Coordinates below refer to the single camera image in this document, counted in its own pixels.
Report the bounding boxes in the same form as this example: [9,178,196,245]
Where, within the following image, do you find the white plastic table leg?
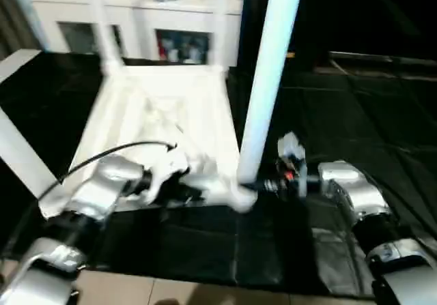
[85,0,126,78]
[236,0,307,187]
[0,105,61,201]
[212,0,230,75]

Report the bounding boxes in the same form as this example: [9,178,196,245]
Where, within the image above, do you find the black work mat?
[0,49,437,300]

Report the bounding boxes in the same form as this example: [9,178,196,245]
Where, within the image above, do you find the red bottle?
[158,35,171,61]

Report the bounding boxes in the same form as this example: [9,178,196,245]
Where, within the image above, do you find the black metal rail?
[328,50,437,72]

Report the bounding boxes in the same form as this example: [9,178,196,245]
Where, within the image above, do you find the white glass-door cabinet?
[30,0,245,67]

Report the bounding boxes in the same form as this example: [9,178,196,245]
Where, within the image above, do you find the white edge strip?
[0,48,42,82]

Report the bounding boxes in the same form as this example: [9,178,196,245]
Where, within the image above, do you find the white plastic table top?
[38,65,258,221]

